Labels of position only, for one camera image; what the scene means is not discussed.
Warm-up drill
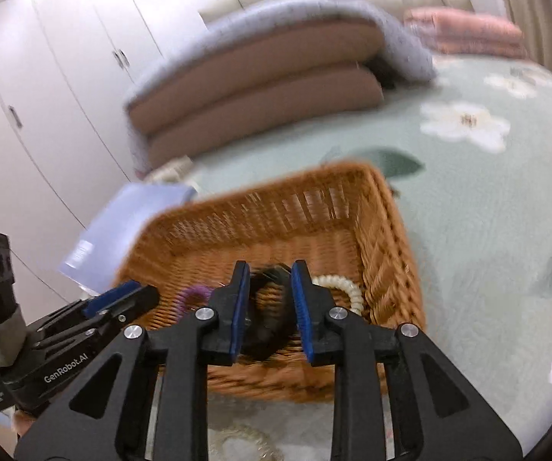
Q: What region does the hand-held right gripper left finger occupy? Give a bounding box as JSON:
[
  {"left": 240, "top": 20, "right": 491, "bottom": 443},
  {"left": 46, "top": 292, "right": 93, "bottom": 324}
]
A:
[{"left": 14, "top": 261, "right": 251, "bottom": 461}]

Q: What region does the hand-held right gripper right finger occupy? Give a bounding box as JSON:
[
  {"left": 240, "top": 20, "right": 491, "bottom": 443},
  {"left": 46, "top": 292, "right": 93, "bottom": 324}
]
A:
[{"left": 291, "top": 259, "right": 522, "bottom": 461}]

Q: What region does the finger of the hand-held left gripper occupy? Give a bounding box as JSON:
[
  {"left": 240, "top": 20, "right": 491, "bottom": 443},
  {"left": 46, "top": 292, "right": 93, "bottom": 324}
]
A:
[
  {"left": 31, "top": 313, "right": 136, "bottom": 354},
  {"left": 35, "top": 279, "right": 160, "bottom": 343}
]

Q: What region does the black hair tie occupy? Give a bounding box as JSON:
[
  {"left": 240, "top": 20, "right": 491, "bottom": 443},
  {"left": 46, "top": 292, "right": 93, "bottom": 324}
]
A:
[{"left": 246, "top": 264, "right": 302, "bottom": 362}]

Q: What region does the brown wicker basket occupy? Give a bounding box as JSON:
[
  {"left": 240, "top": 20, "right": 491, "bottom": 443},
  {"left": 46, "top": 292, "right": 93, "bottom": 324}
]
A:
[{"left": 115, "top": 161, "right": 425, "bottom": 405}]

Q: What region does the blue plastic folder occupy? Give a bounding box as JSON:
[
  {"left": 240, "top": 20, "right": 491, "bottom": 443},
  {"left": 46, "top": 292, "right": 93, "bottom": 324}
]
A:
[{"left": 58, "top": 182, "right": 198, "bottom": 295}]

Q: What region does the cream plush toy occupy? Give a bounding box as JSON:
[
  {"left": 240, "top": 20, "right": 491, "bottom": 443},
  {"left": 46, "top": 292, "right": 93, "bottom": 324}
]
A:
[{"left": 148, "top": 156, "right": 195, "bottom": 186}]

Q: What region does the green floral bedsheet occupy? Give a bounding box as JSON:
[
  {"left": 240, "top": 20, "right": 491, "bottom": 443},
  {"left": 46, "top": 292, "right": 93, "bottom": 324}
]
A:
[{"left": 132, "top": 53, "right": 552, "bottom": 461}]

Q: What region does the white wardrobe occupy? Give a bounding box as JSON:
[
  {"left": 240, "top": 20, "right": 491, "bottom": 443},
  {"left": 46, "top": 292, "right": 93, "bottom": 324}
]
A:
[{"left": 0, "top": 0, "right": 238, "bottom": 308}]

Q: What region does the folded brown grey quilt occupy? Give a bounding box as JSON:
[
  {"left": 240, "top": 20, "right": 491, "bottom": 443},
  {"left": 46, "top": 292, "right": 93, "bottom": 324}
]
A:
[{"left": 123, "top": 0, "right": 438, "bottom": 174}]

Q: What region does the folded pink quilt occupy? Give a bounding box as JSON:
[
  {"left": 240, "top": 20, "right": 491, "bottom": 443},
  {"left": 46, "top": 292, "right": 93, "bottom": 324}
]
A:
[{"left": 403, "top": 7, "right": 529, "bottom": 61}]

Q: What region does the beige ribbed curtain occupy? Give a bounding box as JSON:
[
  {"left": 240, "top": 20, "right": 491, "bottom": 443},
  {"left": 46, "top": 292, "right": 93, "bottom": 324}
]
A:
[{"left": 491, "top": 0, "right": 552, "bottom": 70}]

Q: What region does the purple coil hair tie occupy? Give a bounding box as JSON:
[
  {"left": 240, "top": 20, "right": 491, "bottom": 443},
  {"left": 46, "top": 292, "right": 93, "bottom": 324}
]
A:
[{"left": 175, "top": 285, "right": 215, "bottom": 322}]

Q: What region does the white coil hair tie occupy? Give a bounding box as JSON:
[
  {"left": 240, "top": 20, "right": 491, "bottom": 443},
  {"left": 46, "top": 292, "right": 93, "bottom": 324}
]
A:
[{"left": 311, "top": 274, "right": 366, "bottom": 318}]

